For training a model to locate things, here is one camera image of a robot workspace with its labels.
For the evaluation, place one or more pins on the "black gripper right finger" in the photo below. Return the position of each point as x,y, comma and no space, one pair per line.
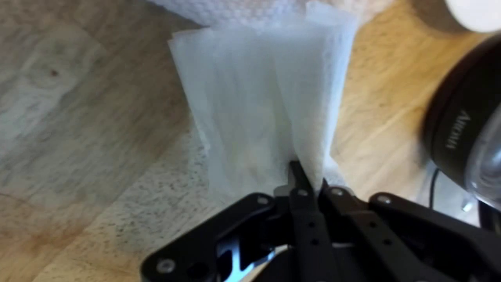
390,238

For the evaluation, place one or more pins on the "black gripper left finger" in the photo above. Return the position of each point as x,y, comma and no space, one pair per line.
286,235

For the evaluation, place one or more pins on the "white paper towel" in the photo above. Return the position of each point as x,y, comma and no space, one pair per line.
267,96

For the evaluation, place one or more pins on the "glass electric kettle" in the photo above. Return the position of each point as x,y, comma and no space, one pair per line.
461,127

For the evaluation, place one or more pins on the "small white plate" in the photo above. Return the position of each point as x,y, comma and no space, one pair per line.
480,16

